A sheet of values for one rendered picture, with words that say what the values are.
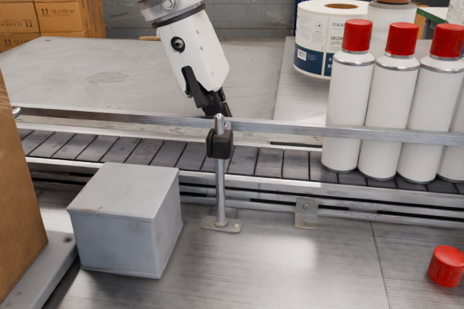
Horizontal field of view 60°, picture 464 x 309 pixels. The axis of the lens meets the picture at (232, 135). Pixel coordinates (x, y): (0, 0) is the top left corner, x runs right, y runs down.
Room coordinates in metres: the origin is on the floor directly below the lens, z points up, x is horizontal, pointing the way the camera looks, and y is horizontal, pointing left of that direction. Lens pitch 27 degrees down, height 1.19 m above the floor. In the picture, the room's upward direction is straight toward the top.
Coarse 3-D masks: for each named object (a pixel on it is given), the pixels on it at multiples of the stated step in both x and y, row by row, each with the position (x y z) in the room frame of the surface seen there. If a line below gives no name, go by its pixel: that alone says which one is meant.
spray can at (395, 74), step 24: (408, 24) 0.48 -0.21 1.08; (408, 48) 0.46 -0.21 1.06; (384, 72) 0.46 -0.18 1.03; (408, 72) 0.45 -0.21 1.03; (384, 96) 0.46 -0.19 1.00; (408, 96) 0.46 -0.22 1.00; (384, 120) 0.46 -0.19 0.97; (384, 144) 0.45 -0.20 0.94; (360, 168) 0.47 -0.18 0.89; (384, 168) 0.45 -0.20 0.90
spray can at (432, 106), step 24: (456, 24) 0.48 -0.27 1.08; (432, 48) 0.47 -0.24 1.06; (456, 48) 0.45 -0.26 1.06; (432, 72) 0.45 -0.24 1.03; (456, 72) 0.45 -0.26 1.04; (432, 96) 0.45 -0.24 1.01; (456, 96) 0.45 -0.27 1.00; (408, 120) 0.47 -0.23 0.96; (432, 120) 0.45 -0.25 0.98; (408, 144) 0.46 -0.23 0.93; (432, 144) 0.45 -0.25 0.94; (408, 168) 0.45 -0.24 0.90; (432, 168) 0.45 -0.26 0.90
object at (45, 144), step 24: (24, 144) 0.56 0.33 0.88; (48, 144) 0.56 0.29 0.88; (72, 144) 0.56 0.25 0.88; (96, 144) 0.56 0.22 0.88; (120, 144) 0.56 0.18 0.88; (144, 144) 0.56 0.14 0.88; (168, 144) 0.56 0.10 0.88; (192, 144) 0.56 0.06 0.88; (192, 168) 0.49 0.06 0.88; (240, 168) 0.49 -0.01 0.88; (264, 168) 0.49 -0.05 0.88; (288, 168) 0.49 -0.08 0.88; (312, 168) 0.49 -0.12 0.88; (456, 192) 0.43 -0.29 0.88
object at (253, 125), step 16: (32, 112) 0.52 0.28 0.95; (48, 112) 0.51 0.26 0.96; (64, 112) 0.51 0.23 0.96; (80, 112) 0.51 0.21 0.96; (96, 112) 0.50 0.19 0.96; (112, 112) 0.50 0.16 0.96; (128, 112) 0.50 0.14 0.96; (144, 112) 0.50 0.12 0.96; (160, 112) 0.50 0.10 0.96; (240, 128) 0.47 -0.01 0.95; (256, 128) 0.47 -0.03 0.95; (272, 128) 0.46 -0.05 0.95; (288, 128) 0.46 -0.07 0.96; (304, 128) 0.46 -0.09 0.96; (320, 128) 0.45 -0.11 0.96; (336, 128) 0.45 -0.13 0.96; (352, 128) 0.45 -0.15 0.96; (368, 128) 0.45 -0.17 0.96; (384, 128) 0.45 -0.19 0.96; (448, 144) 0.43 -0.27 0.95
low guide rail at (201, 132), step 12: (24, 120) 0.60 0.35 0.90; (36, 120) 0.60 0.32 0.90; (48, 120) 0.60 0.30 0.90; (60, 120) 0.59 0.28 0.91; (72, 120) 0.59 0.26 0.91; (84, 120) 0.59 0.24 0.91; (156, 132) 0.57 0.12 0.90; (168, 132) 0.56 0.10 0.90; (180, 132) 0.56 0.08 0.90; (192, 132) 0.56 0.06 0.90; (204, 132) 0.56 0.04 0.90; (240, 132) 0.55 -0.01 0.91; (252, 132) 0.54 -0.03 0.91; (264, 132) 0.54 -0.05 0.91; (312, 144) 0.53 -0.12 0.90; (360, 144) 0.52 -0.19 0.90
